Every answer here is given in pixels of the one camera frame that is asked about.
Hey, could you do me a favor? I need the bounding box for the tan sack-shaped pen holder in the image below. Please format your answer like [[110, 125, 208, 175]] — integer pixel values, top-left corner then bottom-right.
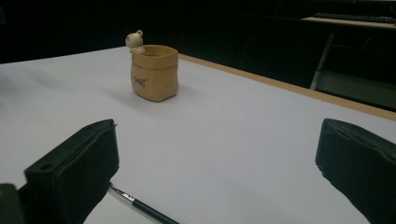
[[124, 29, 179, 103]]

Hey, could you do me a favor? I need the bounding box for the black pen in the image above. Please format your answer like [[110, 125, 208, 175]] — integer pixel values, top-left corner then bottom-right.
[[107, 182, 180, 224]]

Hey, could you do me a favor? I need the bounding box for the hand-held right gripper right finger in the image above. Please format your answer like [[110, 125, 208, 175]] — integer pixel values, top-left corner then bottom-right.
[[315, 118, 396, 224]]

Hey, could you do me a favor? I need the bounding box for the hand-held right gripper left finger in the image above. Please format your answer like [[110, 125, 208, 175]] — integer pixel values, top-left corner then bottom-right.
[[17, 119, 120, 224]]

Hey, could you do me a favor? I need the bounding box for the background desk with keyboard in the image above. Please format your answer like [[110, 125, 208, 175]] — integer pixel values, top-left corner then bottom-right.
[[300, 12, 396, 110]]

